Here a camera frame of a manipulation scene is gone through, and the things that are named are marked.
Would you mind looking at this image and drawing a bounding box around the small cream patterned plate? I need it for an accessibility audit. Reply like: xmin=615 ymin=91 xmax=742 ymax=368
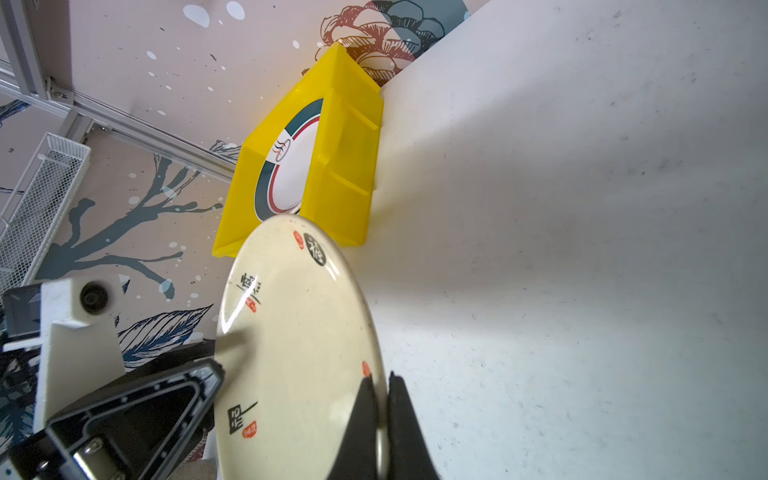
xmin=214 ymin=215 xmax=389 ymax=479

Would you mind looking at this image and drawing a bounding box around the large green red rimmed plate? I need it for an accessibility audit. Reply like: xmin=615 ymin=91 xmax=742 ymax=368
xmin=254 ymin=99 xmax=323 ymax=221

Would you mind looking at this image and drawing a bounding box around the white wire mesh basket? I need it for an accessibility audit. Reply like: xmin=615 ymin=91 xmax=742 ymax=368
xmin=1 ymin=133 xmax=91 ymax=291

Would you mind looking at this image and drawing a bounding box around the yellow plastic bin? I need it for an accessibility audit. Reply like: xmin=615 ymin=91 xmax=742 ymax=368
xmin=212 ymin=44 xmax=384 ymax=257

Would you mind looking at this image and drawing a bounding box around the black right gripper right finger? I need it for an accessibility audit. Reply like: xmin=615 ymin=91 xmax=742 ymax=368
xmin=388 ymin=372 xmax=439 ymax=480

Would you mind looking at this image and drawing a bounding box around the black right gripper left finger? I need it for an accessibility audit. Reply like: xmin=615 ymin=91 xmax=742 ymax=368
xmin=327 ymin=377 xmax=378 ymax=480

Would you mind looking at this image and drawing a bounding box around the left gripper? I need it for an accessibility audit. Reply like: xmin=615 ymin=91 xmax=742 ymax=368
xmin=1 ymin=340 xmax=225 ymax=479

